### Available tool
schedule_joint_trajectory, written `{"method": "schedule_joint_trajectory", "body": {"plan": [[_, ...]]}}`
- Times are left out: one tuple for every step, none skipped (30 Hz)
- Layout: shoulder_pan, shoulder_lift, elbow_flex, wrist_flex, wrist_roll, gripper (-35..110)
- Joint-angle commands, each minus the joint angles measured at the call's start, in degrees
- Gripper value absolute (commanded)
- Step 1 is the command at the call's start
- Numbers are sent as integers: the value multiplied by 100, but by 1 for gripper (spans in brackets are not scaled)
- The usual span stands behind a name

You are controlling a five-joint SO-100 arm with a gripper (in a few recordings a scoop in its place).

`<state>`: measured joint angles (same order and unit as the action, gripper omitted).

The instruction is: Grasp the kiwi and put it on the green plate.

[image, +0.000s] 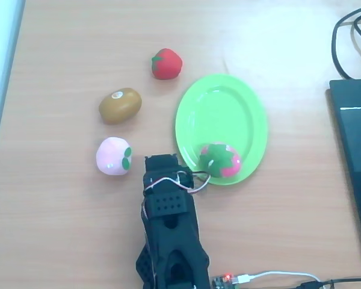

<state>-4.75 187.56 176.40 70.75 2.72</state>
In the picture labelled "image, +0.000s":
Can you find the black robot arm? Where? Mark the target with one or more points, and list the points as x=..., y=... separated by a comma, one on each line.
x=174, y=241

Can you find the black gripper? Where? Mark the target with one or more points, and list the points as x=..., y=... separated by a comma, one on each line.
x=160, y=163

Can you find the black laptop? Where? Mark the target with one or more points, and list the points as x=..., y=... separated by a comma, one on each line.
x=358, y=135

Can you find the pink plush strawberry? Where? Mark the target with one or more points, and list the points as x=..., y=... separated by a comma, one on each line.
x=225, y=164

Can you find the green oval plastic plate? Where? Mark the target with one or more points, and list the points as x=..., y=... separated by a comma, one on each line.
x=222, y=114

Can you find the motor control circuit board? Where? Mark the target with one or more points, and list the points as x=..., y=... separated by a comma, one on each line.
x=224, y=281

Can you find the pale pink plush peach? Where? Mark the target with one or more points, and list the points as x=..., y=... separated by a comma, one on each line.
x=111, y=156

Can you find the brown toy kiwi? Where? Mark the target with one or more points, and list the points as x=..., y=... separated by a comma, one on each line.
x=120, y=108

